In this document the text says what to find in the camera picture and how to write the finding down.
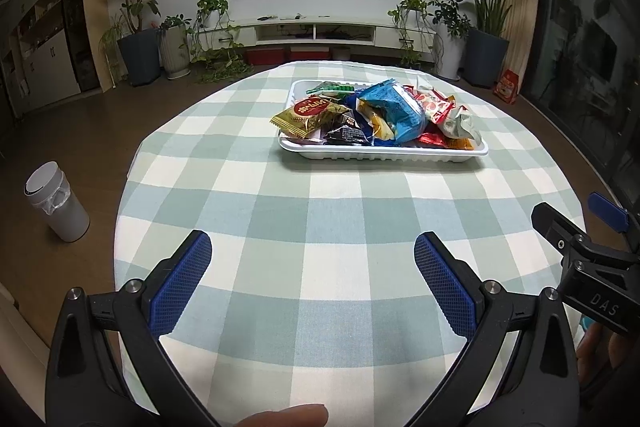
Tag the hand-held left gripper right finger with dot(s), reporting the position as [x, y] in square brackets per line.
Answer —
[445, 284]

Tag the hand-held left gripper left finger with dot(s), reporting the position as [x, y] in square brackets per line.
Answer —
[182, 282]

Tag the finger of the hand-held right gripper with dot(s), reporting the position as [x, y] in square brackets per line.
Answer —
[607, 209]
[550, 222]

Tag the white snack packet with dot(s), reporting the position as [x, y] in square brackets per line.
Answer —
[462, 122]

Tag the white plastic tray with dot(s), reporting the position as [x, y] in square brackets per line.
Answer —
[380, 154]

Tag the strawberry print snack packet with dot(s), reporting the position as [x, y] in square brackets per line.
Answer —
[435, 104]

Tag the black sesame powder packet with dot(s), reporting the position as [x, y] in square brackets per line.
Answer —
[345, 134]

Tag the light blue snack packet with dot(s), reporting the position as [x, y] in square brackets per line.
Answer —
[395, 107]

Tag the blue cookie packet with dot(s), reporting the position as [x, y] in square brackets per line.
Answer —
[352, 101]

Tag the gold packet with red oval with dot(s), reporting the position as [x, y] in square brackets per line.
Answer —
[310, 109]

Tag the green snack packet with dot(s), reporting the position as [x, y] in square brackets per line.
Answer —
[330, 88]

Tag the person's right hand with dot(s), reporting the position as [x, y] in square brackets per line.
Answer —
[595, 352]

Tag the person's left hand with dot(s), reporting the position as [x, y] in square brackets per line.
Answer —
[290, 417]

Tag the red bag on floor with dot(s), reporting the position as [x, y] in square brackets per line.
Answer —
[507, 88]

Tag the white trash can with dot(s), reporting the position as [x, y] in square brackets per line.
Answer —
[60, 212]

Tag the sliding glass door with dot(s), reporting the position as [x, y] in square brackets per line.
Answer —
[585, 57]

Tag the large-leaf plant in dark pot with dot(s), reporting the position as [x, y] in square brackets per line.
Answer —
[487, 57]

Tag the beige curtain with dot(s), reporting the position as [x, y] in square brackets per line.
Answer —
[522, 32]

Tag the leafy plant in white pot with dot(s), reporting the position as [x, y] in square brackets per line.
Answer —
[448, 52]

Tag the tall plant in blue pot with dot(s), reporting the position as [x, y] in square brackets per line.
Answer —
[140, 57]

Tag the plant in ribbed white pot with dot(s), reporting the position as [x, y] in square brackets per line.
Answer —
[175, 52]

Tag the red storage box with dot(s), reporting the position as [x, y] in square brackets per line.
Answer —
[309, 54]
[265, 57]

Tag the trailing plant on stand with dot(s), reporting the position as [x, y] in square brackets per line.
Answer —
[410, 4]

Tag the white shelf cabinet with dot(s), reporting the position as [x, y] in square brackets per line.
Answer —
[45, 62]

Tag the trailing green plant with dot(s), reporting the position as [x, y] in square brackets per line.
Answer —
[212, 4]

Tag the white television cabinet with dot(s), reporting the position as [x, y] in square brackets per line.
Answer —
[320, 21]

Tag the dark tall display cabinet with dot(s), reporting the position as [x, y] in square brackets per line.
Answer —
[80, 7]

